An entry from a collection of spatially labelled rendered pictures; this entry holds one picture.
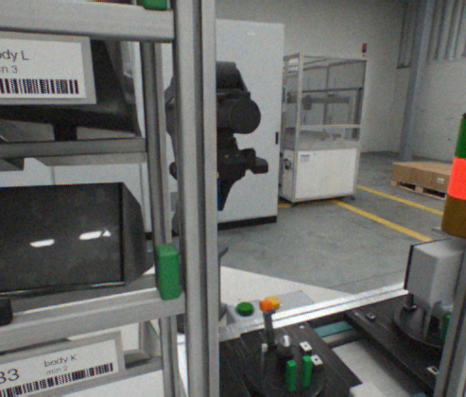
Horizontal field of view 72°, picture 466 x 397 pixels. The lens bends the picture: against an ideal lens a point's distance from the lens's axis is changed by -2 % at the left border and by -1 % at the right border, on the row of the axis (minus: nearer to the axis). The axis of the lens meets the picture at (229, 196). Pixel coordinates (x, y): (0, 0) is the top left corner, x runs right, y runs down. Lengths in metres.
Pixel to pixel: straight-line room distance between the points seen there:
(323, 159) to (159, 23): 4.77
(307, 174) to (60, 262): 4.63
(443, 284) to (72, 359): 0.45
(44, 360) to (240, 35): 3.58
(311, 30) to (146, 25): 9.48
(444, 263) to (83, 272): 0.43
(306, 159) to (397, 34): 7.34
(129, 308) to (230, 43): 3.50
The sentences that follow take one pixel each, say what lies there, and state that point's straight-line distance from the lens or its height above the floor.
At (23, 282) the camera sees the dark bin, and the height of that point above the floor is 1.31.
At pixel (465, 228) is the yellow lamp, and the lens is 0.51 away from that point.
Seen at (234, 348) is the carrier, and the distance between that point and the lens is 0.70.
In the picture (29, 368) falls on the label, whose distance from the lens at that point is 0.23.
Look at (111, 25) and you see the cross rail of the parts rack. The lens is 0.18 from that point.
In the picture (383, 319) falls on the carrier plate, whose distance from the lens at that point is 0.83.
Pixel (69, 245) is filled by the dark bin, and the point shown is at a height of 1.33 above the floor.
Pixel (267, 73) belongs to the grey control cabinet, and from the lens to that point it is 3.78.
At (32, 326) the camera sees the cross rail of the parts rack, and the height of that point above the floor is 1.31.
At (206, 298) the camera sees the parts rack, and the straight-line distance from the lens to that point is 0.22.
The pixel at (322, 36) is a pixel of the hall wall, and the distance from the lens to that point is 9.82.
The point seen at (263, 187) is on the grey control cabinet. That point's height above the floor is 0.48.
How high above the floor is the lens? 1.43
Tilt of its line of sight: 16 degrees down
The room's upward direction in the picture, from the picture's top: straight up
